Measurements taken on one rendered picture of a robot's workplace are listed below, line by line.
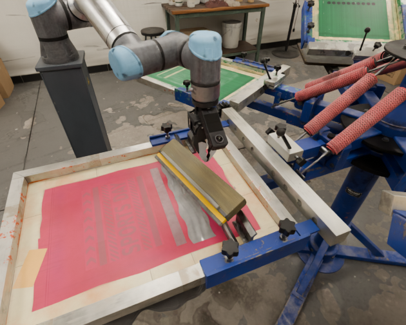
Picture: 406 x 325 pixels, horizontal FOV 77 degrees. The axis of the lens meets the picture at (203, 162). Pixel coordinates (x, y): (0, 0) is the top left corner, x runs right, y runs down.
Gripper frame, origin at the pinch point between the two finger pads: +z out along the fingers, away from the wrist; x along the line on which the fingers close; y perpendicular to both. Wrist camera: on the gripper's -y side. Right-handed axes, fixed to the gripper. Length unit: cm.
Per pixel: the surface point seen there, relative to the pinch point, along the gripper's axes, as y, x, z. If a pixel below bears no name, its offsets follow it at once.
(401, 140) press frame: -10, -77, 7
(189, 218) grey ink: -9.9, 9.8, 12.5
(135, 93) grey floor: 282, -10, 109
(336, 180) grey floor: 49, -145, 109
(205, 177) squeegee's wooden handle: -4.2, 2.2, 2.8
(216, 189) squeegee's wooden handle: -10.1, 1.5, 2.7
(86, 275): -16.3, 40.0, 13.2
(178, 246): -17.0, 15.6, 13.2
